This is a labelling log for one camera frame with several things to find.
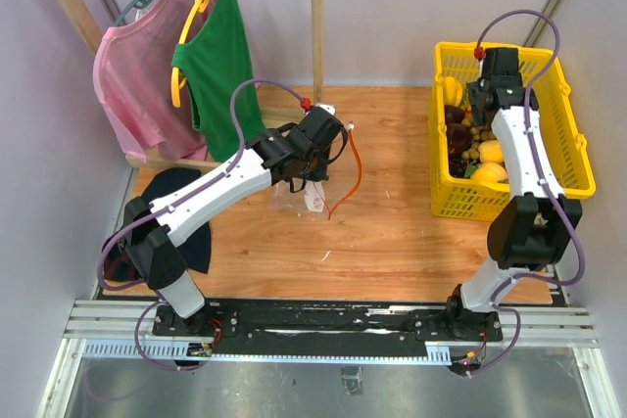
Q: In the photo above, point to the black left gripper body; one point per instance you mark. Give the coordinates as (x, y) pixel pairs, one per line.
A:
(318, 166)

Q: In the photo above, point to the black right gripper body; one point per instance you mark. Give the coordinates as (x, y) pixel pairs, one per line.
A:
(481, 86)

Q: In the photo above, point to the clear zip top bag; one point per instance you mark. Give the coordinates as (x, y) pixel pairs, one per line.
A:
(321, 199)

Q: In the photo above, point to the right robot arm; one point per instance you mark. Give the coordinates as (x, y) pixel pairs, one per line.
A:
(535, 227)

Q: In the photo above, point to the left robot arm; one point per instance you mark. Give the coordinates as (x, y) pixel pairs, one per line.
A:
(155, 230)

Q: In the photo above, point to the green tank top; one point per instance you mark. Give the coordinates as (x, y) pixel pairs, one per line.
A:
(215, 62)

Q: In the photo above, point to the yellow bell pepper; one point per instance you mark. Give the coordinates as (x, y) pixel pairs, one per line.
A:
(452, 91)

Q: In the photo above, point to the brown longan bunch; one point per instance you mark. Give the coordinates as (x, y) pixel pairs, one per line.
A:
(478, 135)

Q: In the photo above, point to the yellow plastic basket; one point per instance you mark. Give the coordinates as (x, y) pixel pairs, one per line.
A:
(566, 147)

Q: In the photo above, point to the lower yellow peach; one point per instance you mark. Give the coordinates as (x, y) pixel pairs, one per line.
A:
(489, 172)

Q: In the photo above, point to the yellow hanger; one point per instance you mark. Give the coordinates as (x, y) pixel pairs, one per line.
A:
(177, 79)

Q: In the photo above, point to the dark navy cloth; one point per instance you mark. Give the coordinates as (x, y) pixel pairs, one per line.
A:
(196, 251)

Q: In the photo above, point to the pink shirt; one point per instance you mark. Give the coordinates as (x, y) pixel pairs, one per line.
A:
(131, 76)

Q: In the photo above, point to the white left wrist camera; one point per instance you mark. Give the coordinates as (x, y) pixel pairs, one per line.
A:
(328, 108)

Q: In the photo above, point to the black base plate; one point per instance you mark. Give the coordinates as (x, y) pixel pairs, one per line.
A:
(330, 329)

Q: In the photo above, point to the aluminium rail frame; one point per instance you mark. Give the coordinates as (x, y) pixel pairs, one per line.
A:
(122, 328)

